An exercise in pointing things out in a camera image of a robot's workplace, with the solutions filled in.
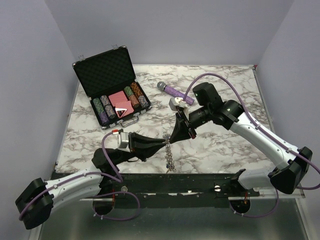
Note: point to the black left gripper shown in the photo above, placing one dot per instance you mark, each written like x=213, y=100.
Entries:
x=142, y=146

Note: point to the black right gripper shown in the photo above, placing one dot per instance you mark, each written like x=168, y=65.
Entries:
x=181, y=131

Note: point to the round metal key ring disc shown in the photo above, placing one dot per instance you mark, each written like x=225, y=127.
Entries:
x=170, y=166

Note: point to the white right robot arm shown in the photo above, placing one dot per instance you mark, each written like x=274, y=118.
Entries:
x=289, y=168

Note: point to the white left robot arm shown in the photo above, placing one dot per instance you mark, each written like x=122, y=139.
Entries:
x=40, y=198

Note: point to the all in triangle button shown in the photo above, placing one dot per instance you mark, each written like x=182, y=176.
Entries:
x=120, y=111

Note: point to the purple glitter microphone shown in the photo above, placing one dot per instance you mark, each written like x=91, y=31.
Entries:
x=173, y=92

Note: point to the red playing card deck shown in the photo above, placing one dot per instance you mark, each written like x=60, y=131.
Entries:
x=120, y=100

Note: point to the black poker chip case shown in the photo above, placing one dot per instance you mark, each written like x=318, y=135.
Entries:
x=105, y=74

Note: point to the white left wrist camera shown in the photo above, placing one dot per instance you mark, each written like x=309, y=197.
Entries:
x=122, y=139

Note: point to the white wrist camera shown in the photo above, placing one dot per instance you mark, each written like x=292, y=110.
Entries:
x=178, y=104
x=122, y=139

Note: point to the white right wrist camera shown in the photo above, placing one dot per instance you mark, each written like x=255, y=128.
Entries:
x=178, y=104

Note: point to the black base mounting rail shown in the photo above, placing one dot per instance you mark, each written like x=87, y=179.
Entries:
x=160, y=190

